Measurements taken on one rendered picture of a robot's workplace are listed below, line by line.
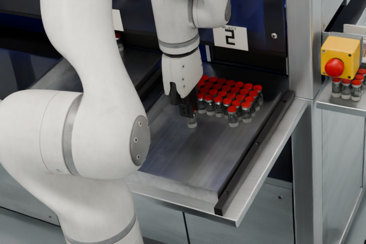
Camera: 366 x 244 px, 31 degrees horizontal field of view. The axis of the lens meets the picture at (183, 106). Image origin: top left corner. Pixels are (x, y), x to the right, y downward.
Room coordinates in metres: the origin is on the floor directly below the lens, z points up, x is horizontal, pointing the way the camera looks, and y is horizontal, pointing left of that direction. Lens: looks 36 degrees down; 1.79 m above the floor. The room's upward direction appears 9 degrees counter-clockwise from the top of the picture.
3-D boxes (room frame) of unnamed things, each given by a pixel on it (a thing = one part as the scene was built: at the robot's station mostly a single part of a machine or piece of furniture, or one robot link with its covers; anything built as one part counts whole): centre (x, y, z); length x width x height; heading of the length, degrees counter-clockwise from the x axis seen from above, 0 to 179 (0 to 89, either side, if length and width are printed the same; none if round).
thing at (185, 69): (1.16, -0.01, 1.05); 0.10 x 0.08 x 0.11; 147
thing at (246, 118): (1.19, -0.07, 0.90); 0.18 x 0.02 x 0.05; 57
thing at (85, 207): (0.76, 0.19, 1.16); 0.19 x 0.12 x 0.24; 67
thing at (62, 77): (1.40, 0.20, 0.90); 0.34 x 0.26 x 0.04; 147
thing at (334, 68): (1.14, -0.33, 0.99); 0.04 x 0.04 x 0.04; 57
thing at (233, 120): (1.14, -0.11, 0.90); 0.02 x 0.02 x 0.05
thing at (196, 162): (1.11, -0.02, 0.90); 0.34 x 0.26 x 0.04; 147
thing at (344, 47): (1.17, -0.36, 0.99); 0.08 x 0.07 x 0.07; 147
